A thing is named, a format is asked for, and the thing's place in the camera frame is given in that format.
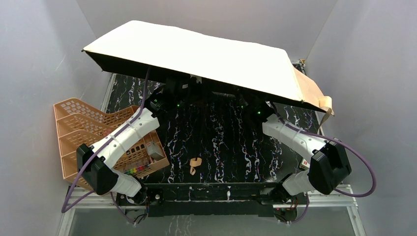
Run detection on beige and black folding umbrella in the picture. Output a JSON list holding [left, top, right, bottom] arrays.
[[84, 21, 333, 114]]

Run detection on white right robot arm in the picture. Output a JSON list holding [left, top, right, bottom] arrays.
[[242, 102, 352, 198]]

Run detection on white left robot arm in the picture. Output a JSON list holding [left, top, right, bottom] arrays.
[[76, 92, 175, 203]]

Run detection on grey box in organizer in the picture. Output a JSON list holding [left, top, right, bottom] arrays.
[[145, 141, 165, 161]]

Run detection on coloured markers in organizer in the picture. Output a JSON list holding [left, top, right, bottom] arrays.
[[124, 165, 148, 175]]

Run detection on white box with red label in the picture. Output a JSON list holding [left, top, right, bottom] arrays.
[[299, 158, 310, 170]]

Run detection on orange plastic file organizer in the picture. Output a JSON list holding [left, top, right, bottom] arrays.
[[54, 98, 170, 183]]

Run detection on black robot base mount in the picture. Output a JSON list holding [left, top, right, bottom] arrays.
[[116, 182, 305, 222]]

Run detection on aluminium frame rail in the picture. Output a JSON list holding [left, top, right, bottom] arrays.
[[58, 193, 366, 236]]

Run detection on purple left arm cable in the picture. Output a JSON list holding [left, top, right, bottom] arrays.
[[61, 68, 151, 214]]

